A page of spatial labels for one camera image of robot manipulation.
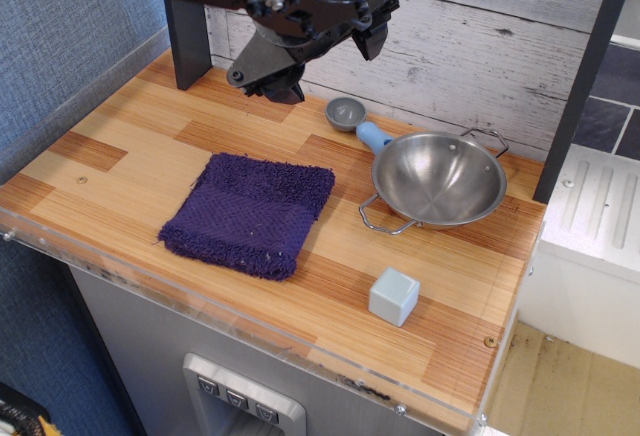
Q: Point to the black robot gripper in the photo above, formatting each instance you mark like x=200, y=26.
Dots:
x=264, y=68

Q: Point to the purple terry cloth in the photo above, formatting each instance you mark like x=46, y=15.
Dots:
x=249, y=215

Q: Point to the grey and blue measuring scoop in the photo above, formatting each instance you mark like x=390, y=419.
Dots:
x=346, y=114

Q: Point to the light blue cube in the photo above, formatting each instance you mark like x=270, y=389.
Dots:
x=393, y=296

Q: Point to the silver toy fridge cabinet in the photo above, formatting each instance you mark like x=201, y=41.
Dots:
x=148, y=344

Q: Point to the clear acrylic edge guard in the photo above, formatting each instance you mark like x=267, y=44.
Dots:
x=437, y=368

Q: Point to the white toy sink drainboard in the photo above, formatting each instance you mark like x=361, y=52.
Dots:
x=583, y=280

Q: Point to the silver dispenser button panel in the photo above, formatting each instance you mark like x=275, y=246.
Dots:
x=227, y=403

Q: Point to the yellow and black object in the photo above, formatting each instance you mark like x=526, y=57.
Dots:
x=26, y=420

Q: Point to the dark grey left post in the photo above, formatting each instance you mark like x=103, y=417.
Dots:
x=189, y=40

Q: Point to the dark grey post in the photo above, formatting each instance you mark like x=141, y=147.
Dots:
x=189, y=40
x=593, y=56

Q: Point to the stainless steel two-handled bowl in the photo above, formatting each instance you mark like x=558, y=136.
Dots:
x=435, y=180

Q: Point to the dark grey right post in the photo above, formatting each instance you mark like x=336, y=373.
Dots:
x=593, y=56

